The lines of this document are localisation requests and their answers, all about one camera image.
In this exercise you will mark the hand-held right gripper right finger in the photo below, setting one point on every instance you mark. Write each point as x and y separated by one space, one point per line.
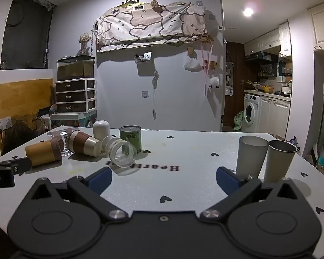
226 179

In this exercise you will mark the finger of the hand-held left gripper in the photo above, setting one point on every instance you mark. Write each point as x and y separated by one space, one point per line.
20 164

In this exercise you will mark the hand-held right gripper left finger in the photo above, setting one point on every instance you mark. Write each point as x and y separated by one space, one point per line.
101 180

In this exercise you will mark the tan cork-sleeved cup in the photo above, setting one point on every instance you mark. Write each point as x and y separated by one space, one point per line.
41 151

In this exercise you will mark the frosted grey cup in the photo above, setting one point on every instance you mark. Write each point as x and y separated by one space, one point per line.
249 156

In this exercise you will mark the clear glass cup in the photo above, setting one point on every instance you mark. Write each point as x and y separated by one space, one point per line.
121 152

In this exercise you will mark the brown cup with silver rim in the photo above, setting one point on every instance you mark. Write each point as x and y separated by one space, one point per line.
82 141

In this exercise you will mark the white matte cup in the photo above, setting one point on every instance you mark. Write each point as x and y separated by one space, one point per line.
101 129

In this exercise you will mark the green tin cup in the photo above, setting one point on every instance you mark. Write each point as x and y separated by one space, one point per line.
131 139

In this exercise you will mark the grey metal cup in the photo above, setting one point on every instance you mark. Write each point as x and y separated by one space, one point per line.
279 164

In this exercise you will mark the dark cloth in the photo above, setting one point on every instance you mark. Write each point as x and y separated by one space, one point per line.
21 137

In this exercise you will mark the green plastic bag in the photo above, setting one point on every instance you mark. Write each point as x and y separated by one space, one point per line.
239 121

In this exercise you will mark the teal side table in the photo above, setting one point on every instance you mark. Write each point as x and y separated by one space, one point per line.
70 118

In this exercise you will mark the white washing machine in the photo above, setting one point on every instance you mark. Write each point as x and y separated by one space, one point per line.
251 113

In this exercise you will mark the white lower kitchen cabinet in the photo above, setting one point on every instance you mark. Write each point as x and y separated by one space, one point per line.
274 116

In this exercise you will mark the white drawer unit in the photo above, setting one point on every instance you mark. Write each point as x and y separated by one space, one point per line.
75 95

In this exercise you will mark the brown wooden door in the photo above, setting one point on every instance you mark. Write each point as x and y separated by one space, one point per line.
233 86

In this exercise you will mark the white plush toy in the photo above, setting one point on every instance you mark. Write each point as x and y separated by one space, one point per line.
213 82

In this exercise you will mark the glass fish tank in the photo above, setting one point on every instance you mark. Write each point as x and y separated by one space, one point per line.
75 68

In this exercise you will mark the dark window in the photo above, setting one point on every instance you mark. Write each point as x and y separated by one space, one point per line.
27 35

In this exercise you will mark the black range hood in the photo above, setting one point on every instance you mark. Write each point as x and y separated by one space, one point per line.
260 57

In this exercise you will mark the dried flower bouquet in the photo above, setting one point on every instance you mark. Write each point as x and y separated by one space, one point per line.
84 41

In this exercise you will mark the white upper kitchen cabinets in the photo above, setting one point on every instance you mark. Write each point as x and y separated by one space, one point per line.
267 40

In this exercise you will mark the printed blanket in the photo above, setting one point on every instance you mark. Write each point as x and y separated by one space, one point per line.
151 25

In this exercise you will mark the round ceiling light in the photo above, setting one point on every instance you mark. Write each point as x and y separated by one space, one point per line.
248 11

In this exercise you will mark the white tall cabinet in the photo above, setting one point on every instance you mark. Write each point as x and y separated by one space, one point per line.
322 25

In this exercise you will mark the white wall socket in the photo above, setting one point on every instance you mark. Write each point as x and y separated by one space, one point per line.
3 124

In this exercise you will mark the small wall outlet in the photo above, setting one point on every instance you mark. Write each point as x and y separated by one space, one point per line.
145 94

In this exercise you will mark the gold crown wall decoration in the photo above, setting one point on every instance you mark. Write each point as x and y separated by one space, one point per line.
129 3

